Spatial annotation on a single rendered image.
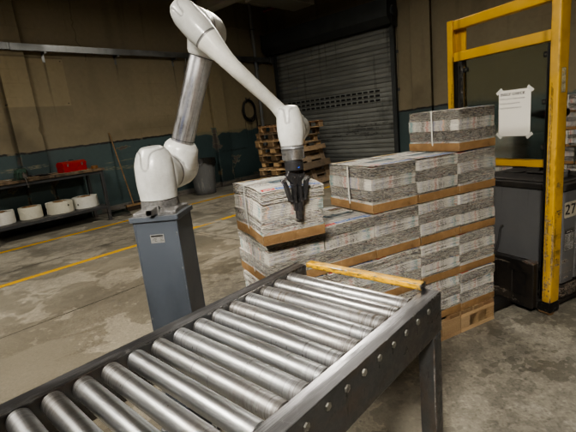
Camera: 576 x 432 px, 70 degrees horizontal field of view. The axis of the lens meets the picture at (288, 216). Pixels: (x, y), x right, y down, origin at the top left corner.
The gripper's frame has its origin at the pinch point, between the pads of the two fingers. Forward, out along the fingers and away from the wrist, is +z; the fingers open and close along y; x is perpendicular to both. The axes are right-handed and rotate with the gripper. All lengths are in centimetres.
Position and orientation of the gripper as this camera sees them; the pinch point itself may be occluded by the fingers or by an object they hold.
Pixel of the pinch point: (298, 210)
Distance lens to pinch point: 167.2
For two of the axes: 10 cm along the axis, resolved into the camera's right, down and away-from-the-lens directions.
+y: -8.9, 1.9, -4.2
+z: 1.0, 9.7, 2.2
